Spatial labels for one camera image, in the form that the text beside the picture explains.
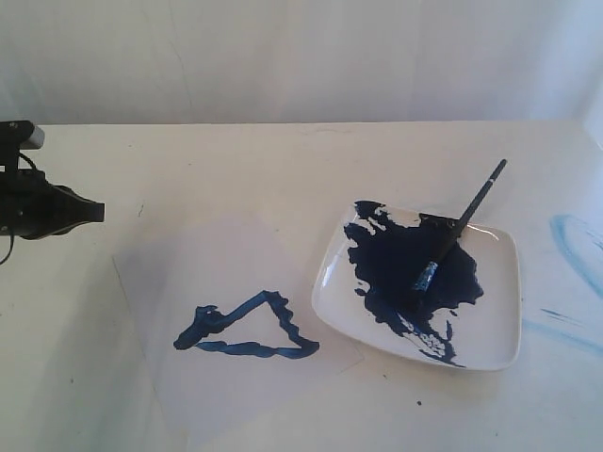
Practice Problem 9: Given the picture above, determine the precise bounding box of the white paper sheet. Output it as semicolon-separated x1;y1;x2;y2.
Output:
114;215;361;445

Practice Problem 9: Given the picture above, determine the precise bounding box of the white square plate with paint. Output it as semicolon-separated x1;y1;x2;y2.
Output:
312;201;521;371

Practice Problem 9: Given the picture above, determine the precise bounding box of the black paintbrush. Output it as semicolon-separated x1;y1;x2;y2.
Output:
409;158;508;311

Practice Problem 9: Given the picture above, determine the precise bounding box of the white backdrop curtain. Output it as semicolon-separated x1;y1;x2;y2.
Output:
1;1;602;124

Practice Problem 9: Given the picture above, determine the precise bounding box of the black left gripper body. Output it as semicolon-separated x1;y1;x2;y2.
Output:
1;165;61;240

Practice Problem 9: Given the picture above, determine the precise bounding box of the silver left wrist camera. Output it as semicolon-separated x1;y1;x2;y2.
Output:
0;121;45;150

